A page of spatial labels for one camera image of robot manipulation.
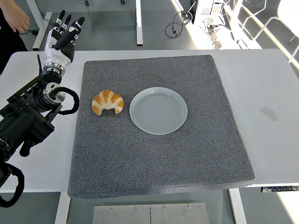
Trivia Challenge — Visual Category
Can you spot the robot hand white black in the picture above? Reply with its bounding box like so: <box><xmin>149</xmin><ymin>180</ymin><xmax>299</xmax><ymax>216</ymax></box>
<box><xmin>43</xmin><ymin>9</ymin><xmax>85</xmax><ymax>68</ymax></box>

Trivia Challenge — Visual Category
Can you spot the table height control panel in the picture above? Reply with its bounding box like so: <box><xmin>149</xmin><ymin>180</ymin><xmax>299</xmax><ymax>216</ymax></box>
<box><xmin>261</xmin><ymin>185</ymin><xmax>299</xmax><ymax>193</ymax></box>

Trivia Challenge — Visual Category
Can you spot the grey felt mat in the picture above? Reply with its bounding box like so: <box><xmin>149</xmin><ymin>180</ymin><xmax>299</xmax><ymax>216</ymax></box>
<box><xmin>67</xmin><ymin>54</ymin><xmax>255</xmax><ymax>199</ymax></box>

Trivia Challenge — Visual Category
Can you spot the white chair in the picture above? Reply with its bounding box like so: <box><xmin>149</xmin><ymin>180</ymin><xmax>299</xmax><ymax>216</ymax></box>
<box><xmin>253</xmin><ymin>0</ymin><xmax>299</xmax><ymax>46</ymax></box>

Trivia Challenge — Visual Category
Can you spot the croissant bread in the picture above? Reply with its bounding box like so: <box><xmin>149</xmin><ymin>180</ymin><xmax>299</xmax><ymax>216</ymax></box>
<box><xmin>92</xmin><ymin>90</ymin><xmax>125</xmax><ymax>116</ymax></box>

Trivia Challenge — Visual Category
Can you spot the round grey plate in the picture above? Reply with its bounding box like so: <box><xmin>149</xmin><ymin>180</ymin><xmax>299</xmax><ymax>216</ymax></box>
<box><xmin>129</xmin><ymin>87</ymin><xmax>188</xmax><ymax>135</ymax></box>

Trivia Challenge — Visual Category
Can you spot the thin black floor cable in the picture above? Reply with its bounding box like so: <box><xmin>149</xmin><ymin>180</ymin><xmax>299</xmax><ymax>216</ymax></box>
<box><xmin>18</xmin><ymin>18</ymin><xmax>56</xmax><ymax>36</ymax></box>

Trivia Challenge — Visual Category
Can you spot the white table leg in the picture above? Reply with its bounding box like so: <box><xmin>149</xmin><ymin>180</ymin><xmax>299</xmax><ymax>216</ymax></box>
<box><xmin>54</xmin><ymin>191</ymin><xmax>71</xmax><ymax>224</ymax></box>
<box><xmin>228</xmin><ymin>188</ymin><xmax>248</xmax><ymax>224</ymax></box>

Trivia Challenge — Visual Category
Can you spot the person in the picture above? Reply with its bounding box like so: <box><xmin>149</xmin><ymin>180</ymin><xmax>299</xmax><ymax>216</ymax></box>
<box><xmin>0</xmin><ymin>8</ymin><xmax>29</xmax><ymax>75</ymax></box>

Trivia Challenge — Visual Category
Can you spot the person's hand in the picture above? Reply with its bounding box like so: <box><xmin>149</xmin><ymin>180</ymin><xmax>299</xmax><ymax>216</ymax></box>
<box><xmin>9</xmin><ymin>13</ymin><xmax>31</xmax><ymax>34</ymax></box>

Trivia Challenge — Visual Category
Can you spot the black floor cable loop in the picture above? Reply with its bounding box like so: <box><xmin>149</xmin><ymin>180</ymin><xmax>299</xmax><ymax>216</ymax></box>
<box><xmin>164</xmin><ymin>9</ymin><xmax>195</xmax><ymax>38</ymax></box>

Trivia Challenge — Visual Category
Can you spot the white power strip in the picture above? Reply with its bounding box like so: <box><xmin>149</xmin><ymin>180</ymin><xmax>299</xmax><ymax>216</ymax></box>
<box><xmin>207</xmin><ymin>29</ymin><xmax>226</xmax><ymax>50</ymax></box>

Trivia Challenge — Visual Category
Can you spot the grey metal plate with screws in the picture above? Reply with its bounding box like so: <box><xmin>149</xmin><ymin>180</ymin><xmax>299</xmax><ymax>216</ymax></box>
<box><xmin>92</xmin><ymin>202</ymin><xmax>210</xmax><ymax>224</ymax></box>

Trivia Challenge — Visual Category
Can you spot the white computer case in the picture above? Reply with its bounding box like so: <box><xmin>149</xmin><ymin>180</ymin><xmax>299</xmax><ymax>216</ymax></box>
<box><xmin>193</xmin><ymin>0</ymin><xmax>226</xmax><ymax>25</ymax></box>

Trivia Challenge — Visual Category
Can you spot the white background desk leg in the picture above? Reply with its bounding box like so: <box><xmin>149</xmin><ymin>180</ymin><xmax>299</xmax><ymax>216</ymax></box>
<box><xmin>135</xmin><ymin>0</ymin><xmax>143</xmax><ymax>46</ymax></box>
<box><xmin>26</xmin><ymin>0</ymin><xmax>53</xmax><ymax>51</ymax></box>

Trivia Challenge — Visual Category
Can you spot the clear tape strip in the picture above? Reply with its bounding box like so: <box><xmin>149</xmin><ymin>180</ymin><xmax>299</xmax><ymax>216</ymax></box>
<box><xmin>260</xmin><ymin>106</ymin><xmax>280</xmax><ymax>124</ymax></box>

